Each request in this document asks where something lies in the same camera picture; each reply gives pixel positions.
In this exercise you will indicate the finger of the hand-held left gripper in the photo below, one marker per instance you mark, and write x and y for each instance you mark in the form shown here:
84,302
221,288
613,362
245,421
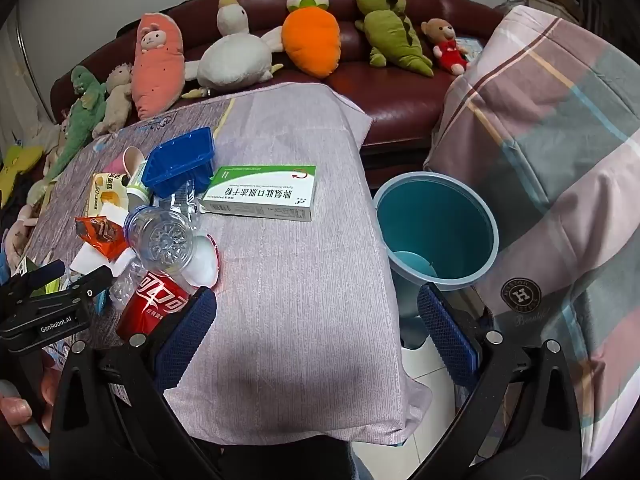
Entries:
45,272
92,280

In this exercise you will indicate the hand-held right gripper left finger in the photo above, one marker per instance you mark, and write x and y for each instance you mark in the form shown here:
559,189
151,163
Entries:
185,342

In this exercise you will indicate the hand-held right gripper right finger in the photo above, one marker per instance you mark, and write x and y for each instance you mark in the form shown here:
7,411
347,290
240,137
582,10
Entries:
445,335

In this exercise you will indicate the white tissue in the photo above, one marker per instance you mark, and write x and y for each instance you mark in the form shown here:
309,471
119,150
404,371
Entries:
115,215
85,260

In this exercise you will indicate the clear plastic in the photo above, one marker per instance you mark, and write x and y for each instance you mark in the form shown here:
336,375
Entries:
122,287

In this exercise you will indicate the orange snack wrapper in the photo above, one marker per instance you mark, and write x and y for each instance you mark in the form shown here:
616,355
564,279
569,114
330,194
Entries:
102,235

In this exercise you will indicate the red soda can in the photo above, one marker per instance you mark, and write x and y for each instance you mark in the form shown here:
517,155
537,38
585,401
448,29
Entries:
155,300

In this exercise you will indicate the clear plastic bottle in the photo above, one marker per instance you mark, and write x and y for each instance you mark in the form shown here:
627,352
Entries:
160,240

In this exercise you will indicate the white container red rim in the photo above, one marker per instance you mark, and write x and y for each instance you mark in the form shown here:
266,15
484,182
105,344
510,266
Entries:
202,260

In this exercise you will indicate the yellow tissue pack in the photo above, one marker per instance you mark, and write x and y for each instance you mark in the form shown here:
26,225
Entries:
107,190

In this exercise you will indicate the small white plastic bottle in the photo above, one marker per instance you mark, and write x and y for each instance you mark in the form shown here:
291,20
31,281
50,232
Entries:
137,192

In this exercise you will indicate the blue plastic bin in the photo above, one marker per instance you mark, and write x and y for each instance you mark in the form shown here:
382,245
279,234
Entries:
435,220

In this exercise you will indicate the pink paper cup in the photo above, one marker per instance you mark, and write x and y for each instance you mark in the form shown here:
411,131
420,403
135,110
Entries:
127,162

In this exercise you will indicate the blue plastic tray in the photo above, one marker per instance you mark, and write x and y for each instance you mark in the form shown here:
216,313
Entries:
175,165

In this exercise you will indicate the white green medicine box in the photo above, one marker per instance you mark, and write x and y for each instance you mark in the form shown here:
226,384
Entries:
260,190

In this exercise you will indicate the person's left hand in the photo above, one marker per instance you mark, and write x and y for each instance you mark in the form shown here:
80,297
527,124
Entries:
14,412

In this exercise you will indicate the blue plastic stool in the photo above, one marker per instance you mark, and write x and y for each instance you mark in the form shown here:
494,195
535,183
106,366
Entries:
412,320

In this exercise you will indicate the yellow plush toy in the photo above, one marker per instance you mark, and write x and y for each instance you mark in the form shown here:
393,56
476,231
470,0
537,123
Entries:
20,157

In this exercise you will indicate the white tablecloth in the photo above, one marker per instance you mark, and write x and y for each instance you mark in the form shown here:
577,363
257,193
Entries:
300,285

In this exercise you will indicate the person's leg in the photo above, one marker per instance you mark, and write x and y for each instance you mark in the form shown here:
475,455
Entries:
275,460

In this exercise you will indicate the small green dinosaur plush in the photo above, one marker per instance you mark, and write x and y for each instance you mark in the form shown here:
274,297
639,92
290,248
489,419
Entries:
82,115

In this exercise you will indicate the beige plush doll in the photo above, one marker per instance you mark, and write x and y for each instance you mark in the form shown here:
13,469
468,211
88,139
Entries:
117,95

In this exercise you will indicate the pink carrot plush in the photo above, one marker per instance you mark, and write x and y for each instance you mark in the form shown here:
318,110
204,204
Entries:
155,75

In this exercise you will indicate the plaid blanket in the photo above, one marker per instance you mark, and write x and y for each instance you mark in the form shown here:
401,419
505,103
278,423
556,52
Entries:
550,135

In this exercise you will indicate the dark red leather sofa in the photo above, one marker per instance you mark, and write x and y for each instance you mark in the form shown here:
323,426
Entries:
395,95

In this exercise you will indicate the white goose plush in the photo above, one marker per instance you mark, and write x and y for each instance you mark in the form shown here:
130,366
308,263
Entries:
230,60

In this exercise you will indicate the brown teddy bear red outfit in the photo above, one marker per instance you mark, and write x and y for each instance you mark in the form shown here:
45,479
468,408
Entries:
447,50

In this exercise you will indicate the blue printed pack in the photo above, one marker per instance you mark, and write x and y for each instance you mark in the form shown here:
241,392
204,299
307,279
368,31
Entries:
470,45

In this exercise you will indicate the large green dinosaur plush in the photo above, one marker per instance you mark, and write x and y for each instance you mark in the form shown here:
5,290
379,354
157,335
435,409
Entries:
390,30

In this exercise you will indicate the orange carrot bunny plush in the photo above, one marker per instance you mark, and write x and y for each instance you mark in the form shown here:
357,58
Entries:
310,40

